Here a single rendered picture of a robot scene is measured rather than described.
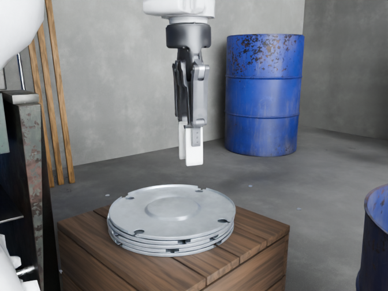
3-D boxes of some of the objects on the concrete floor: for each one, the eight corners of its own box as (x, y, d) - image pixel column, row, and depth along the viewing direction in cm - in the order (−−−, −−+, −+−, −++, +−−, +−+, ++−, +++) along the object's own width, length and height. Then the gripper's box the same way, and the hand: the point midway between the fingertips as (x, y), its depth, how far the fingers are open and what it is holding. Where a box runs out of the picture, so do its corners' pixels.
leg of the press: (88, 320, 101) (58, -23, 79) (46, 339, 94) (1, -30, 72) (14, 212, 171) (-13, 14, 149) (-13, 218, 164) (-45, 12, 142)
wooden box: (281, 349, 91) (290, 224, 82) (169, 466, 65) (165, 303, 56) (176, 280, 118) (175, 182, 110) (68, 344, 92) (55, 222, 84)
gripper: (230, 19, 52) (227, 172, 58) (194, 27, 67) (195, 148, 73) (180, 18, 49) (183, 178, 55) (155, 26, 65) (160, 152, 71)
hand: (190, 143), depth 63 cm, fingers open, 3 cm apart
